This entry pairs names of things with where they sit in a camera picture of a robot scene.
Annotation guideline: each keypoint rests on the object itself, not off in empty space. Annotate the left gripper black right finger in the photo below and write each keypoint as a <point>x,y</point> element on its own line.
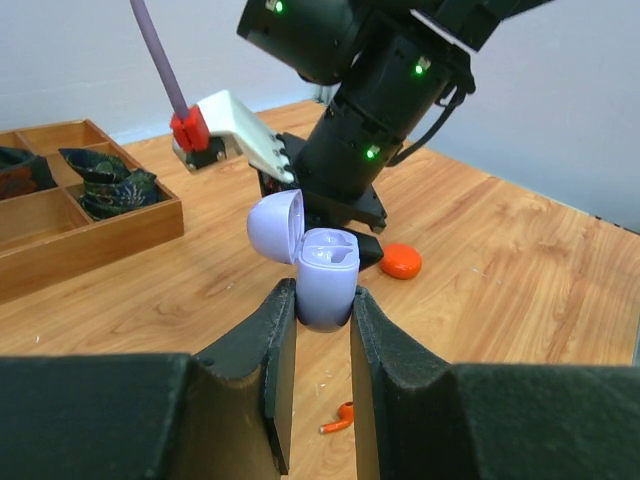
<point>418,416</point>

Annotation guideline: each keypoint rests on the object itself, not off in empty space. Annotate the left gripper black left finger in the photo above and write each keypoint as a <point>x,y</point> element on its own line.
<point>223,413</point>

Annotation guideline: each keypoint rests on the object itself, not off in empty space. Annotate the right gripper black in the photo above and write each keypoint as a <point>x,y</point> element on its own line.
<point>328,208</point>

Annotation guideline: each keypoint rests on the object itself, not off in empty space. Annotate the orange earbud charging case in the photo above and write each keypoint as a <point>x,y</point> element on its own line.
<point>401,261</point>

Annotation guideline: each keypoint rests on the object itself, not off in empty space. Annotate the purple earbud charging case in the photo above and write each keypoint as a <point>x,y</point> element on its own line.
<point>327,259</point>

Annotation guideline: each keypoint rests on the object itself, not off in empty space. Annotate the orange earbud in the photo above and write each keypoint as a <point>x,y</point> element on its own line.
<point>344,419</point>

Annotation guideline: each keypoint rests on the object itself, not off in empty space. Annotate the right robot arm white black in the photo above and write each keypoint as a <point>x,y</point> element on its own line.
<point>389,62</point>

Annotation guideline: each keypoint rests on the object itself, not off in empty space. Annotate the dark blue rolled tie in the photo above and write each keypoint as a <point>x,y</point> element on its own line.
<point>110,187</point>

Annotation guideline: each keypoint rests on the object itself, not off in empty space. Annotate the dark red rolled tie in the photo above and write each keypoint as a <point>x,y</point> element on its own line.
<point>23,173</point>

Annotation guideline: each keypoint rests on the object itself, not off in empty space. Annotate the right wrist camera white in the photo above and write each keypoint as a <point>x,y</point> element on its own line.
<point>221,125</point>

